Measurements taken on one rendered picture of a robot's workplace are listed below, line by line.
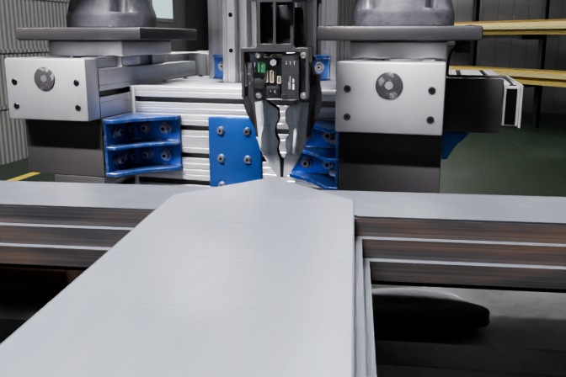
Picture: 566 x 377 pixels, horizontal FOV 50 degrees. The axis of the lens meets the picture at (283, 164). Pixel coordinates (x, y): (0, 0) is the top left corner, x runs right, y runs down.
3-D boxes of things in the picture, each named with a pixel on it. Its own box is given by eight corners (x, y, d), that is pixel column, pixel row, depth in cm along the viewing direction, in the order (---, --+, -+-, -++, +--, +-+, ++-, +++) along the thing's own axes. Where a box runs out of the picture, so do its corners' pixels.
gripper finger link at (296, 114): (277, 186, 66) (276, 103, 64) (283, 174, 72) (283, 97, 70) (305, 187, 66) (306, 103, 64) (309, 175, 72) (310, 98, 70)
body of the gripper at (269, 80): (238, 104, 63) (237, -15, 61) (252, 96, 72) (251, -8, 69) (311, 105, 62) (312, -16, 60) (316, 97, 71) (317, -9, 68)
